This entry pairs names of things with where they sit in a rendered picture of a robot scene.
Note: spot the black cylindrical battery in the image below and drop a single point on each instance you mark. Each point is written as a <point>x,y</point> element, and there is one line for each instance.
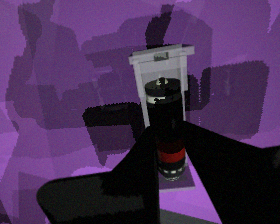
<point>165,112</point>

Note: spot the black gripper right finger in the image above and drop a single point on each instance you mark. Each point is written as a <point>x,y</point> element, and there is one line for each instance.
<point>240,179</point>

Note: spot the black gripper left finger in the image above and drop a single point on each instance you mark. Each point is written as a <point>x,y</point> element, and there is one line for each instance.
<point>132,186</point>

